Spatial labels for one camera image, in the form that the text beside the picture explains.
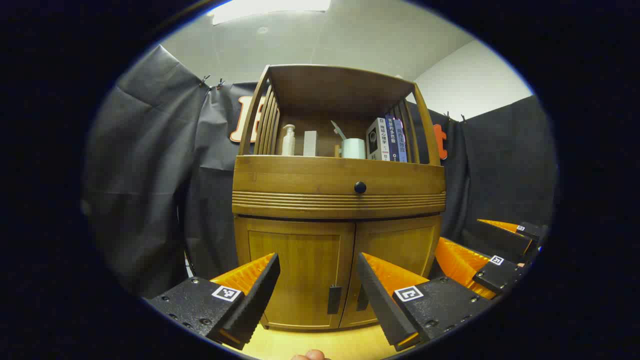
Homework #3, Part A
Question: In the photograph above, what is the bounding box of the ceiling light panel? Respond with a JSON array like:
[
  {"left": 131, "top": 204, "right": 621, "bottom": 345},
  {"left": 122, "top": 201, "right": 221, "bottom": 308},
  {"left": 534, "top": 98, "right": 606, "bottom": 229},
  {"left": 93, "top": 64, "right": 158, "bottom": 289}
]
[{"left": 207, "top": 0, "right": 332, "bottom": 26}]

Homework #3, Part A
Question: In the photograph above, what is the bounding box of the pale green cup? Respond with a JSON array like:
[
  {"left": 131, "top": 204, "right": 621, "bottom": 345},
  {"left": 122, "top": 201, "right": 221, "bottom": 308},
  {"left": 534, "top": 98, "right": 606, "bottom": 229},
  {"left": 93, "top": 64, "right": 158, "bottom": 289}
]
[{"left": 341, "top": 138, "right": 367, "bottom": 160}]

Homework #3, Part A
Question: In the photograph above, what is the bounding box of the wooden double-door shoe cabinet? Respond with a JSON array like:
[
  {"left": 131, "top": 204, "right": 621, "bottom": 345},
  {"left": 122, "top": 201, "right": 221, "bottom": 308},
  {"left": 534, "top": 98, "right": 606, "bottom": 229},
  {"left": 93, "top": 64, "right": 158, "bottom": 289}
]
[{"left": 231, "top": 64, "right": 447, "bottom": 332}]

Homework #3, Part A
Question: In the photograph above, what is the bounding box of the dark blue book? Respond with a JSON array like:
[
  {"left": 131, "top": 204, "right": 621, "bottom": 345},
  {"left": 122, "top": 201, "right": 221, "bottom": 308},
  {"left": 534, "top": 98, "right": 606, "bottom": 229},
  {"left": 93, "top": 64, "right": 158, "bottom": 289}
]
[{"left": 384, "top": 115, "right": 400, "bottom": 162}]

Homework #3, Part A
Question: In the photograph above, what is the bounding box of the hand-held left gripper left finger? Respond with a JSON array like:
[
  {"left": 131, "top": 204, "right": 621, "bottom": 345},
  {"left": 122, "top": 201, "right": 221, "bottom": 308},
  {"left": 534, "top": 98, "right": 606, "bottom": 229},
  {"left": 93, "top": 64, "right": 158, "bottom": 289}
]
[{"left": 142, "top": 252, "right": 281, "bottom": 351}]

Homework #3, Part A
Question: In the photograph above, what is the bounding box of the white book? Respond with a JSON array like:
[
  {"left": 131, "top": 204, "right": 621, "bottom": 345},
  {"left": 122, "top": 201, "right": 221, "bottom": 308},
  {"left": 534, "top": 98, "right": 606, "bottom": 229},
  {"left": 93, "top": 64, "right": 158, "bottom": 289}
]
[{"left": 366, "top": 118, "right": 390, "bottom": 161}]

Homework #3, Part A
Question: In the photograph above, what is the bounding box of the white pump bottle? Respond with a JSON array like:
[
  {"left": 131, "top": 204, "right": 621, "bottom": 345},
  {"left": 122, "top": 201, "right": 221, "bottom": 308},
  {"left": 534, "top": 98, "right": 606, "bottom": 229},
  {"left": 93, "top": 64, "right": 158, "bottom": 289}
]
[{"left": 281, "top": 124, "right": 296, "bottom": 156}]

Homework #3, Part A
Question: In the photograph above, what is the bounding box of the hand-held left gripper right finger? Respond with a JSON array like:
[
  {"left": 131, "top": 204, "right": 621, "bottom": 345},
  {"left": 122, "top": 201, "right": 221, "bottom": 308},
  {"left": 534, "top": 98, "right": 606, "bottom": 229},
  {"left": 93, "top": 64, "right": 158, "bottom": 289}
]
[{"left": 356, "top": 252, "right": 493, "bottom": 352}]

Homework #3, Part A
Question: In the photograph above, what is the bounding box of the wooden shoe cabinet door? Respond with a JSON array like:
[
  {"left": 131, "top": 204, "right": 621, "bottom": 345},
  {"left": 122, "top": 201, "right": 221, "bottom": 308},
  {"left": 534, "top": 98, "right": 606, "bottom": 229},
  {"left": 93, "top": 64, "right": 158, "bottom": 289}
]
[
  {"left": 340, "top": 215, "right": 443, "bottom": 328},
  {"left": 235, "top": 216, "right": 356, "bottom": 331}
]

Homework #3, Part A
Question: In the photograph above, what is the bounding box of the light purple book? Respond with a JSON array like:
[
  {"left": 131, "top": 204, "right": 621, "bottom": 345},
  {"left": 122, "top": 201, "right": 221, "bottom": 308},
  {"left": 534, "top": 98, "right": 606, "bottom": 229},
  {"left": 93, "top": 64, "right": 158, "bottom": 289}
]
[{"left": 393, "top": 118, "right": 408, "bottom": 163}]

